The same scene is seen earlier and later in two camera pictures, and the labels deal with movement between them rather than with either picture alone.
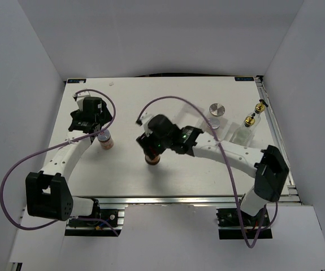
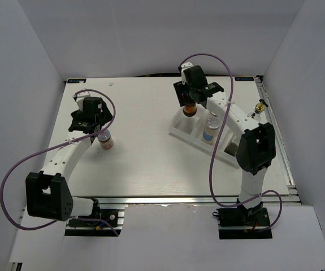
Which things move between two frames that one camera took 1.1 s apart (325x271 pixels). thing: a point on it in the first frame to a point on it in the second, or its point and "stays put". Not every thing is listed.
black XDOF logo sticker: (244, 79) stays put
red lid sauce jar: (154, 161) to (189, 110)
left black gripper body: (104, 116) stays put
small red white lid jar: (105, 139) stays put
